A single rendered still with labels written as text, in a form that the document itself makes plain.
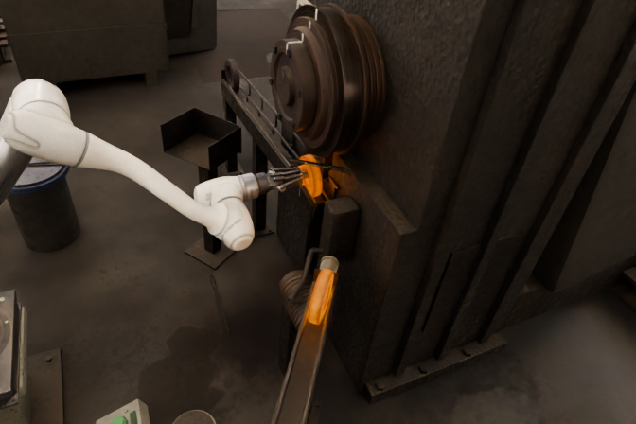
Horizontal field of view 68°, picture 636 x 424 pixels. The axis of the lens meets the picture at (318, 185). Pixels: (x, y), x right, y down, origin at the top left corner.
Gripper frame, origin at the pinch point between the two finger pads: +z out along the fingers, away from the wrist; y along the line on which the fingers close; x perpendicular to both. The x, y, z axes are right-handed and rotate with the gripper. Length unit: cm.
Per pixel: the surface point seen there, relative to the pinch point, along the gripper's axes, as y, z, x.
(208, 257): -41, -35, -74
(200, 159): -42, -32, -14
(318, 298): 53, -20, 1
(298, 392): 70, -32, -9
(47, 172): -75, -94, -29
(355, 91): 21.4, 3.1, 42.6
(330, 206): 23.4, -2.7, 3.6
